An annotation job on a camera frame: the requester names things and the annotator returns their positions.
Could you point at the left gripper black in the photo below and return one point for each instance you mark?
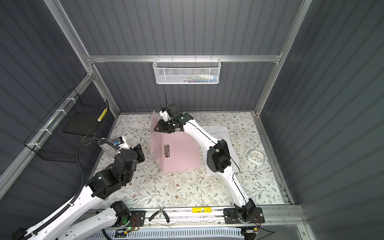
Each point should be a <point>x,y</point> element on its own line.
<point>139,153</point>

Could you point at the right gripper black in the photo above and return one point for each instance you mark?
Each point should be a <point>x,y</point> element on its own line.
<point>162,124</point>

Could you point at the pink folder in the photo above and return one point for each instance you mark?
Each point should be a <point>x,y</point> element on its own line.
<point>174,152</point>

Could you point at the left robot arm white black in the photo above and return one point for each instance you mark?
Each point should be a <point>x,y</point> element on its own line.
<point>61,224</point>

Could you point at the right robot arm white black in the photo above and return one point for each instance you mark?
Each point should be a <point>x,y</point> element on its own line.
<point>218,158</point>

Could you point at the silver drink can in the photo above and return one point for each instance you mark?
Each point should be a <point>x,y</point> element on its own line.
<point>108,147</point>

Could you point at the yellow marker in black basket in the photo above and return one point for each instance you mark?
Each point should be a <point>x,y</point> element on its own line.
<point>102,115</point>

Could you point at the lower printed paper sheets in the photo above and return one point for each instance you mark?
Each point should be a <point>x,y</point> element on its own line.
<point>218,132</point>

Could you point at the tubes in white basket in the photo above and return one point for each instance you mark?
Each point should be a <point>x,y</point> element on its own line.
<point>205,78</point>

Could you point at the yellow spirit level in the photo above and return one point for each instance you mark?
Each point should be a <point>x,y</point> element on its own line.
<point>202,210</point>

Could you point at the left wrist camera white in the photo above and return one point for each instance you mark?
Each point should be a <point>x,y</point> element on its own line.
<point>121,143</point>

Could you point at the white wire mesh basket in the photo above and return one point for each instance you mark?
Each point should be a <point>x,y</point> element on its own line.
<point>167,73</point>

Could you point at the black handled pliers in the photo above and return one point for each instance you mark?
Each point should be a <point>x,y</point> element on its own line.
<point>160,212</point>

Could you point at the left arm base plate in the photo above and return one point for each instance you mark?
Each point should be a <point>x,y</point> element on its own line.
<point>136,219</point>

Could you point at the black wire basket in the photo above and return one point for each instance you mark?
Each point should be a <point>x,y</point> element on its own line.
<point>69,127</point>

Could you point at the white perforated front rail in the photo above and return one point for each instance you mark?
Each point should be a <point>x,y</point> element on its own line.
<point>215,233</point>

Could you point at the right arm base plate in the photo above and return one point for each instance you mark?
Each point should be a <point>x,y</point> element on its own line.
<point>231,216</point>

